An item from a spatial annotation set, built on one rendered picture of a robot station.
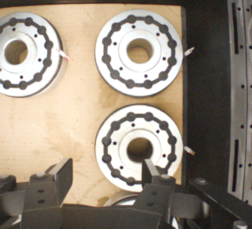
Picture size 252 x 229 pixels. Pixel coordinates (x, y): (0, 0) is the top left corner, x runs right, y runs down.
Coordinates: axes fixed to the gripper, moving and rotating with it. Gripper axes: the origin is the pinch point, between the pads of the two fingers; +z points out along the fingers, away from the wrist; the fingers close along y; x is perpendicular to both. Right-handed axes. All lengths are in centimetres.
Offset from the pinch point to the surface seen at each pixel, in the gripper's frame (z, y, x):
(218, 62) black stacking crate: 3.1, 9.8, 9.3
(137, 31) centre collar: 7.5, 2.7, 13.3
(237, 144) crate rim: 1.2, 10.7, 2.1
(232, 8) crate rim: 2.3, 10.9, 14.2
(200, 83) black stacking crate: 7.2, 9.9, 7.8
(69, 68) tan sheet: 11.3, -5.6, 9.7
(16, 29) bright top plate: 8.1, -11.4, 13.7
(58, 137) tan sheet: 11.3, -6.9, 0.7
